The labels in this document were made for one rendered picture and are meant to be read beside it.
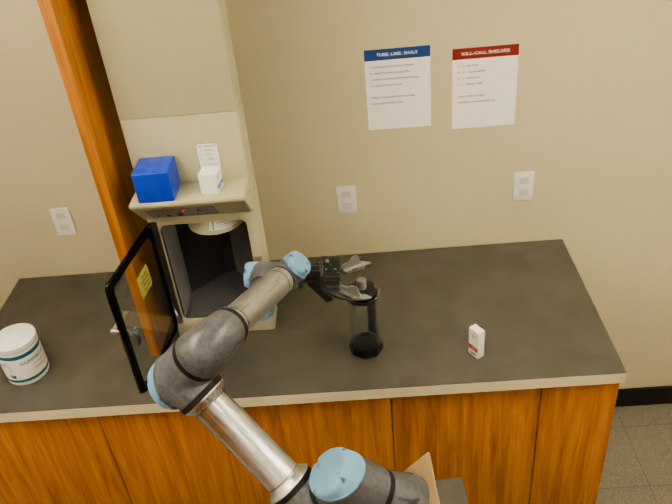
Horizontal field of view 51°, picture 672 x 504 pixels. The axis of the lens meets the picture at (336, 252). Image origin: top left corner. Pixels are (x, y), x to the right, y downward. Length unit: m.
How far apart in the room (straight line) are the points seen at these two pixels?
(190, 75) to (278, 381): 0.92
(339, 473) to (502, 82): 1.41
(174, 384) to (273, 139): 1.12
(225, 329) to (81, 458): 1.08
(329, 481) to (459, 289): 1.09
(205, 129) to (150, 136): 0.15
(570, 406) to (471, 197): 0.80
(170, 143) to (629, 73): 1.47
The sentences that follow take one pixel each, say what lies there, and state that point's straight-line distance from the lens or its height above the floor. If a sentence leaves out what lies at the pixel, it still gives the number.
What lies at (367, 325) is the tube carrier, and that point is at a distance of 2.13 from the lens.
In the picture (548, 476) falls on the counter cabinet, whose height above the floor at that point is 0.45.
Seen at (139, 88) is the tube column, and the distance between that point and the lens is 1.98.
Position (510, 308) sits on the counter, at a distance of 2.40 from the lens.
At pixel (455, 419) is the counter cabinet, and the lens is 2.28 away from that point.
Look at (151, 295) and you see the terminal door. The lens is 2.18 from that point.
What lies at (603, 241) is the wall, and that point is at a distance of 2.85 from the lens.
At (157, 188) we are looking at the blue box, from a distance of 1.98.
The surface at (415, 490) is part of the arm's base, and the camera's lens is 1.64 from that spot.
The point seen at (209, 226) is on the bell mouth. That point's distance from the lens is 2.17.
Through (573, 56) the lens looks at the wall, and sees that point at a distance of 2.46.
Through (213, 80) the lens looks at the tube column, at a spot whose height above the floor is 1.80.
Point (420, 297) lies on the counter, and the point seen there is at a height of 0.94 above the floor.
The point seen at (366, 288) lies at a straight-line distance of 2.09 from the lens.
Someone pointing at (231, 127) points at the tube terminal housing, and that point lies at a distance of 1.98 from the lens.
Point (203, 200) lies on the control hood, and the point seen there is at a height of 1.51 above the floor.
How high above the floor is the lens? 2.45
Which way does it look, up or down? 34 degrees down
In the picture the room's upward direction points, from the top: 6 degrees counter-clockwise
